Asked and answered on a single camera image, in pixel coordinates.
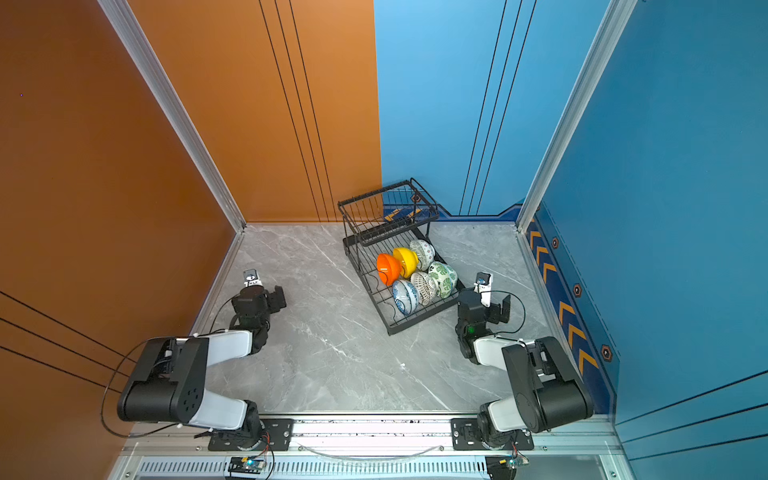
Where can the yellow bowl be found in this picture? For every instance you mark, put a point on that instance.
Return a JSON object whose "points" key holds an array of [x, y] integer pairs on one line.
{"points": [[408, 261]]}

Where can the aluminium front rail frame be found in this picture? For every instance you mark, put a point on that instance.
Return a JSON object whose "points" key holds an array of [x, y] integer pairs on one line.
{"points": [[378, 446]]}

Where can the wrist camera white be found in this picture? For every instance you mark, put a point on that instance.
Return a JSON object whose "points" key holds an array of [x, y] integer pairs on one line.
{"points": [[251, 279], [483, 286]]}

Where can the black wire dish rack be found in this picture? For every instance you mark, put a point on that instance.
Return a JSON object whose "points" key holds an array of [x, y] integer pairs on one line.
{"points": [[387, 241]]}

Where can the right green circuit board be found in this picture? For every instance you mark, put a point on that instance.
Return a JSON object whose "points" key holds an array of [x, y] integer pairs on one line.
{"points": [[504, 467]]}

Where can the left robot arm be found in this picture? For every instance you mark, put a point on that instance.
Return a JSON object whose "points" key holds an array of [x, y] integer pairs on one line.
{"points": [[168, 383]]}

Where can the right aluminium corner post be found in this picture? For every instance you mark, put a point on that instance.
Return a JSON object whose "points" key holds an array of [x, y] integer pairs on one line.
{"points": [[600, 52]]}

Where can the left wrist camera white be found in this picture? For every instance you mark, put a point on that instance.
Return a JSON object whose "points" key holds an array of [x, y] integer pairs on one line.
{"points": [[251, 279]]}

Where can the left green circuit board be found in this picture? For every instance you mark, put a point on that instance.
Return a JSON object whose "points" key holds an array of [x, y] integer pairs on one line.
{"points": [[247, 467]]}

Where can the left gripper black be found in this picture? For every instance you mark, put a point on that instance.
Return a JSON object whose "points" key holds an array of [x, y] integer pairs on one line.
{"points": [[276, 299]]}

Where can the aluminium corner post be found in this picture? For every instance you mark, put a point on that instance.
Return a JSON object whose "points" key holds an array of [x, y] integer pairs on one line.
{"points": [[124, 22], [600, 52]]}

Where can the green geometric pattern bowl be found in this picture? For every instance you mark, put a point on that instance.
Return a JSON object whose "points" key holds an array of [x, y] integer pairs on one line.
{"points": [[425, 253]]}

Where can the blue floral pattern bowl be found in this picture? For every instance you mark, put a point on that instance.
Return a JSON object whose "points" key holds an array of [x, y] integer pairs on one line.
{"points": [[405, 296]]}

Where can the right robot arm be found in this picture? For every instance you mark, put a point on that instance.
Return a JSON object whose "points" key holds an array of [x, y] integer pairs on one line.
{"points": [[547, 390]]}

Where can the green circuit board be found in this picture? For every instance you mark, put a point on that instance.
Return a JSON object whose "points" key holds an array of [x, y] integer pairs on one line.
{"points": [[504, 467], [247, 467]]}

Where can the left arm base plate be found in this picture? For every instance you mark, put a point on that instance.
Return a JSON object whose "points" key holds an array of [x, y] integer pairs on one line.
{"points": [[275, 433]]}

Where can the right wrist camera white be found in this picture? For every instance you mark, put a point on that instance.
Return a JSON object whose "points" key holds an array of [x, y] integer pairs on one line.
{"points": [[483, 286]]}

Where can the white lattice pattern bowl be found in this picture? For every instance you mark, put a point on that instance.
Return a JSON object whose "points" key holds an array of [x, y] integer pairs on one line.
{"points": [[425, 286]]}

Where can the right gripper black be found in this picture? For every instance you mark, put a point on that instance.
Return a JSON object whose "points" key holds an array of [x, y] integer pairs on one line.
{"points": [[495, 317]]}

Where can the orange bowl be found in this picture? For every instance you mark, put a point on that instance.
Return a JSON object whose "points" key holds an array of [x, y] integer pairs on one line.
{"points": [[388, 268]]}

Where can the green leaf pattern bowl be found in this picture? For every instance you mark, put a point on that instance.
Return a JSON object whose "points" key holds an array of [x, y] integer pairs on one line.
{"points": [[445, 278]]}

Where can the left aluminium corner post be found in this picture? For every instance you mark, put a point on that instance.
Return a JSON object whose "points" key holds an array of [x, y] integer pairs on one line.
{"points": [[124, 22]]}

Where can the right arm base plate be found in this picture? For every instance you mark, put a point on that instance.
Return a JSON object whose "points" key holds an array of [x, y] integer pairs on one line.
{"points": [[466, 436]]}

